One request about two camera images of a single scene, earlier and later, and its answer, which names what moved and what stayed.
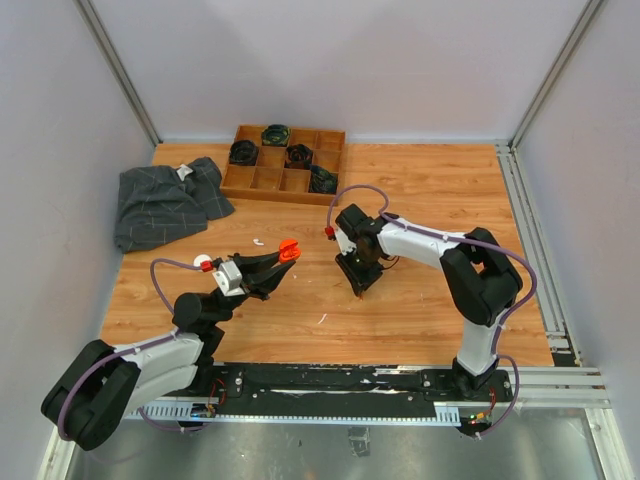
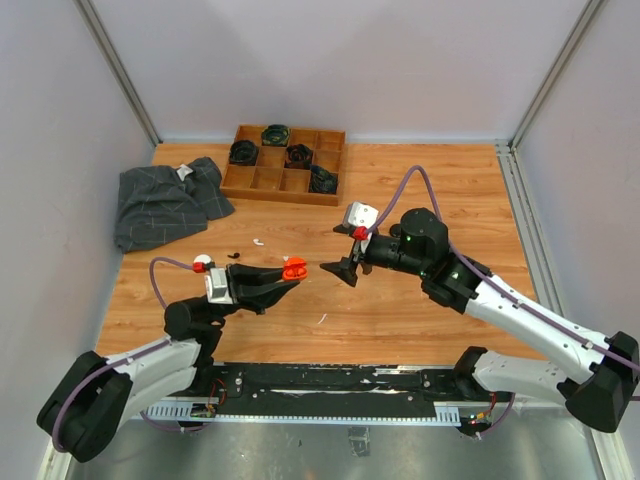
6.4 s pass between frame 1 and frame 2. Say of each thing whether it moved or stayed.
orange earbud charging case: moved
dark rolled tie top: stayed
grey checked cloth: stayed
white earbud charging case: stayed
